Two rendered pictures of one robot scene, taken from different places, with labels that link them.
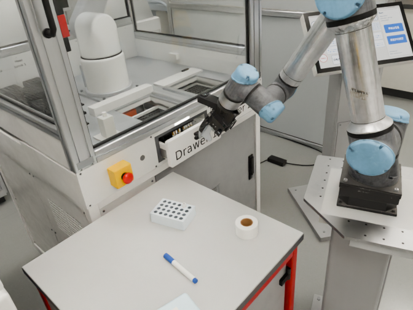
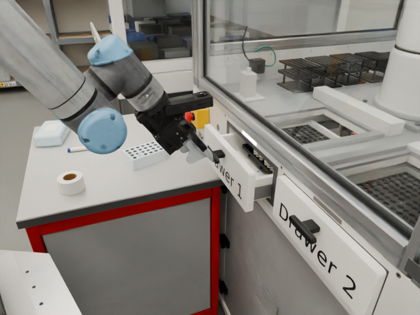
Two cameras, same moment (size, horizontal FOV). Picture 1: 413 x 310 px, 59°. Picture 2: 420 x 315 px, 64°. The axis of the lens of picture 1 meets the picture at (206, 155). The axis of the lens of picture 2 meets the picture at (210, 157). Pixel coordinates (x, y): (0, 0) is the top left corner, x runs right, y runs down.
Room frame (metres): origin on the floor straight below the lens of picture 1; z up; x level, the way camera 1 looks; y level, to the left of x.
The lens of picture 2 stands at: (1.54, -0.66, 1.32)
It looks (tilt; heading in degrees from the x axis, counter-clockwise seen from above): 30 degrees down; 115
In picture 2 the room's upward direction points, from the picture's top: straight up
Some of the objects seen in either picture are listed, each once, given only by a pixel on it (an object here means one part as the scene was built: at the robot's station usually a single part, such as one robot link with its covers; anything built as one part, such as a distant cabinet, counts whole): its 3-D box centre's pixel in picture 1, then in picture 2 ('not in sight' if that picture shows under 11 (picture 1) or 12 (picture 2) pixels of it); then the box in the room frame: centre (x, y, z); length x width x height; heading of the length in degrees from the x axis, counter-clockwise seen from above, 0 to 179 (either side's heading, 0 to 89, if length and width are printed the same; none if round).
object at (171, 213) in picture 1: (173, 213); (144, 154); (0.94, 0.13, 0.78); 0.12 x 0.08 x 0.04; 62
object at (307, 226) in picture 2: not in sight; (307, 227); (1.51, -0.16, 0.91); 0.07 x 0.04 x 0.01; 135
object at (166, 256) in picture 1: (179, 267); (88, 147); (0.72, 0.10, 0.77); 0.14 x 0.02 x 0.02; 40
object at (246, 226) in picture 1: (246, 227); (70, 182); (0.84, -0.10, 0.78); 0.07 x 0.07 x 0.04
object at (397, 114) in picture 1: (383, 128); not in sight; (0.95, -0.54, 1.02); 0.13 x 0.12 x 0.14; 144
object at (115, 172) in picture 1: (121, 174); (199, 115); (1.06, 0.30, 0.88); 0.07 x 0.05 x 0.07; 135
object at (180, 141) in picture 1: (195, 139); (225, 163); (1.26, 0.04, 0.87); 0.29 x 0.02 x 0.11; 135
